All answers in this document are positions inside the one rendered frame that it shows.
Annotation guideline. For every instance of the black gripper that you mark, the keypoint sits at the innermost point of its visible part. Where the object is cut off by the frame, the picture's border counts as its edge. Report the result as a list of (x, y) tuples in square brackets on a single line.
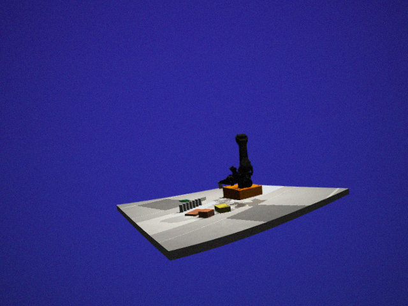
[(232, 180)]

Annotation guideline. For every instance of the yellow rectangular block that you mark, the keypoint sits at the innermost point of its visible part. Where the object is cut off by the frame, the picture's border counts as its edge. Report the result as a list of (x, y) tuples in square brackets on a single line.
[(222, 208)]

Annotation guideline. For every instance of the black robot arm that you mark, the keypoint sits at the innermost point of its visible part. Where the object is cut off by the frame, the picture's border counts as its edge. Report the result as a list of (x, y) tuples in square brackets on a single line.
[(245, 165)]

